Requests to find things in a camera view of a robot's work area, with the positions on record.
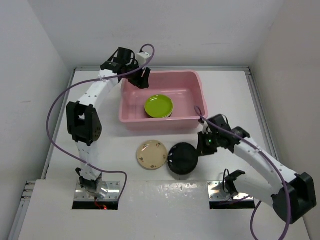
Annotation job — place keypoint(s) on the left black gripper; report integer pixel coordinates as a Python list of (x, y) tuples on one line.
[(141, 82)]

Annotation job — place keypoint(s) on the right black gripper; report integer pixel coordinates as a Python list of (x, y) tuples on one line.
[(202, 149)]

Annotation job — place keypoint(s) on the black plate front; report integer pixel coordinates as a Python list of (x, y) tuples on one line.
[(182, 158)]

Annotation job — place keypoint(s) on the lime green plate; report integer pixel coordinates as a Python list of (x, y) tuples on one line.
[(159, 106)]

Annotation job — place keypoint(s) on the cream floral plate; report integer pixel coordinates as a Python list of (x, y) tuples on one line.
[(152, 154)]

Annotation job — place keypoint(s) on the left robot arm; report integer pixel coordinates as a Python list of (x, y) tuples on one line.
[(83, 122)]

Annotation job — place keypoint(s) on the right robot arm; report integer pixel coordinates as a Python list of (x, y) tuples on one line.
[(290, 194)]

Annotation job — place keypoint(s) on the pink plastic bin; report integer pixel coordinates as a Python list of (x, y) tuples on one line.
[(183, 87)]

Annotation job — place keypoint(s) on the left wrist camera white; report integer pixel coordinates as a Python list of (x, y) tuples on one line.
[(142, 57)]

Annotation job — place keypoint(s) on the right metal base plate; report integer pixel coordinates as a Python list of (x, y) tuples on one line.
[(217, 194)]

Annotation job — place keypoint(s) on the metal base plate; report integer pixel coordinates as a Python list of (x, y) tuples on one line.
[(217, 194), (112, 190)]

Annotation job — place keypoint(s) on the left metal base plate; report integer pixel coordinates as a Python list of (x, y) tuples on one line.
[(112, 190)]

